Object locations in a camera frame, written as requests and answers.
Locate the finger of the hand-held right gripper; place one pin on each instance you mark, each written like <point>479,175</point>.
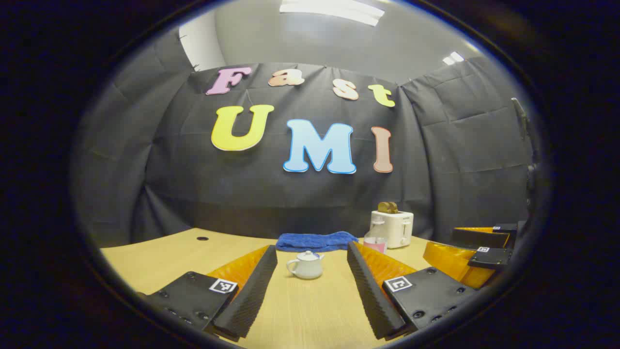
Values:
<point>489,259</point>
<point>477,238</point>

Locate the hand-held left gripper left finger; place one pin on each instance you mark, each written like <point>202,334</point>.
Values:
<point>252,295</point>

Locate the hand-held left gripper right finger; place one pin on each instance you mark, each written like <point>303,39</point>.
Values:
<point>370,295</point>

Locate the clear water bottle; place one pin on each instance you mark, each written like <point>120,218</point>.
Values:
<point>376,237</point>

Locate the white teacup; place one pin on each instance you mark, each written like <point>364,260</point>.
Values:
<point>306,270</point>

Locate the white toaster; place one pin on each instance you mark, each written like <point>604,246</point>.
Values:
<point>399,228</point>

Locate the blue towel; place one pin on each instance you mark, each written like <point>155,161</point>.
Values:
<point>315,241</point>

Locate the small ceiling light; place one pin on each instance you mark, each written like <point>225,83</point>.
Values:
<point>453,58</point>

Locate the brown bread slice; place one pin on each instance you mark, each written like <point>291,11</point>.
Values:
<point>383,207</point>
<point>394,208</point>

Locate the black backdrop cloth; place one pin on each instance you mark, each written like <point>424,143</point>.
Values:
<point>242,194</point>

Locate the long ceiling light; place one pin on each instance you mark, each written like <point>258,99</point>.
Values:
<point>334,9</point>

